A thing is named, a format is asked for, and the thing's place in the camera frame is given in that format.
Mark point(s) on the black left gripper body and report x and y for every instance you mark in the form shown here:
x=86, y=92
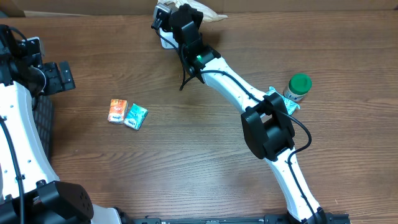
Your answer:
x=54, y=81

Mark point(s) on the orange tissue pack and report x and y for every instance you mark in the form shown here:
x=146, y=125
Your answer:
x=117, y=111

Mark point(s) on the teal tissue pack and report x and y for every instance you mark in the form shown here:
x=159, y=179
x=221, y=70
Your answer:
x=135, y=117

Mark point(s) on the brown white snack pouch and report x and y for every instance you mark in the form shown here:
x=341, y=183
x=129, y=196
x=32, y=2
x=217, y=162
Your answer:
x=209, y=15

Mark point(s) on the green lid jar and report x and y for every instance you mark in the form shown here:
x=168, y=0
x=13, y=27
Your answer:
x=298, y=86

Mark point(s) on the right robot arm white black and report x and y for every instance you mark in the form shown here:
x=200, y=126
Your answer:
x=267, y=126

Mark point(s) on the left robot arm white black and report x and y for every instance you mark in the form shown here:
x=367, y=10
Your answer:
x=31, y=192

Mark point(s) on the white barcode scanner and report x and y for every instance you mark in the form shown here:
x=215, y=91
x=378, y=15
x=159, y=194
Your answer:
x=167, y=40

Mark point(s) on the dark grey plastic basket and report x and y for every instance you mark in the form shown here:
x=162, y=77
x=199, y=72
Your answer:
x=44, y=117

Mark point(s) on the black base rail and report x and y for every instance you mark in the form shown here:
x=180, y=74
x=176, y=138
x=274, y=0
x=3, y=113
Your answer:
x=267, y=219

